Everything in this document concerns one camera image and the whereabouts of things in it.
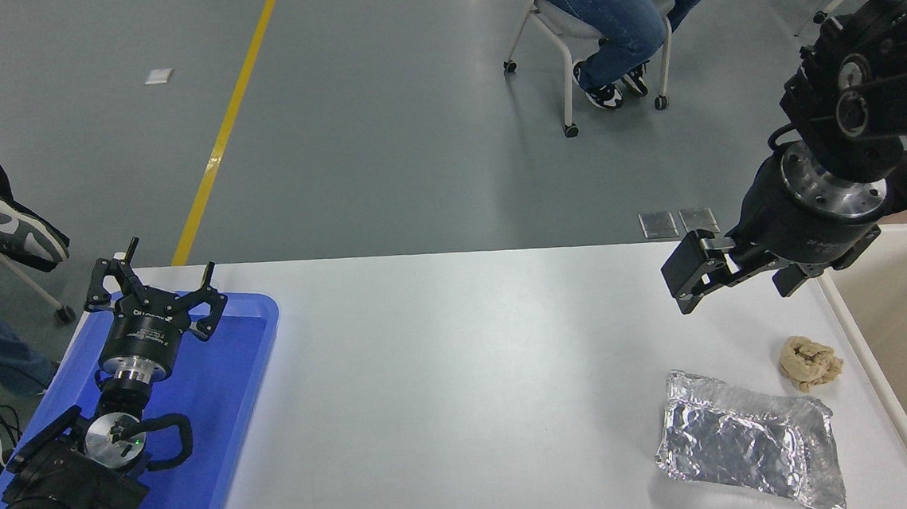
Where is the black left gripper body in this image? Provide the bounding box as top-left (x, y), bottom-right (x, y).
top-left (97, 294), bottom-right (194, 368)

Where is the metal floor plate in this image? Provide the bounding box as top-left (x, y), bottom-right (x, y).
top-left (639, 210), bottom-right (680, 241)
top-left (678, 206), bottom-right (720, 236)

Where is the white wheeled chair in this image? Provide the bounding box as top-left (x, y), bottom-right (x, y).
top-left (498, 0), bottom-right (685, 142)

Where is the seated person on white chair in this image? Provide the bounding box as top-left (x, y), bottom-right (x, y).
top-left (530, 0), bottom-right (721, 115)

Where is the grey chair leg with caster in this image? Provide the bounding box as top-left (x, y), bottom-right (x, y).
top-left (0, 245), bottom-right (76, 329)

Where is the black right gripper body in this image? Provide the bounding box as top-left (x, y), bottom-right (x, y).
top-left (722, 147), bottom-right (889, 272)

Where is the crumpled tan paper ball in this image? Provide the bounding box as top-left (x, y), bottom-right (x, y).
top-left (778, 332), bottom-right (845, 394)

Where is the silver foil plate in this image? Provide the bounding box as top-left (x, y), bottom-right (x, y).
top-left (650, 358), bottom-right (849, 509)

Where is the blue plastic tray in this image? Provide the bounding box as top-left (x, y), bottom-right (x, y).
top-left (0, 284), bottom-right (292, 509)

